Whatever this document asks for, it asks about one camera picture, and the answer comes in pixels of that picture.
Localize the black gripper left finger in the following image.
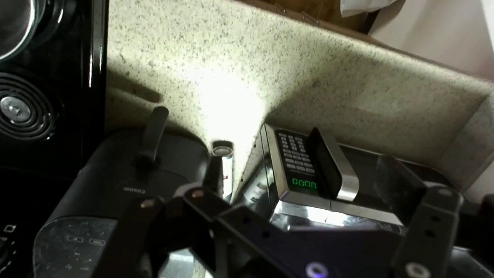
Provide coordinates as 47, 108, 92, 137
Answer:
96, 184, 314, 278

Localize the black kitchen stove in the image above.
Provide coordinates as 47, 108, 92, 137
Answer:
0, 0, 112, 278

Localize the black air fryer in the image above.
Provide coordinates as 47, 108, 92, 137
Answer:
33, 105, 214, 278

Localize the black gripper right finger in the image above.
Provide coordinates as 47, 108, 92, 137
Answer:
390, 184, 465, 278

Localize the glass jar with brown content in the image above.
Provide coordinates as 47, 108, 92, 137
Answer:
207, 139, 238, 201

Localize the stainless steel microwave oven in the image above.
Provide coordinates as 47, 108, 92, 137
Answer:
231, 122, 465, 234

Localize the frying pan with glass lid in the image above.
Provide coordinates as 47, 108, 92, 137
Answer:
0, 0, 41, 62

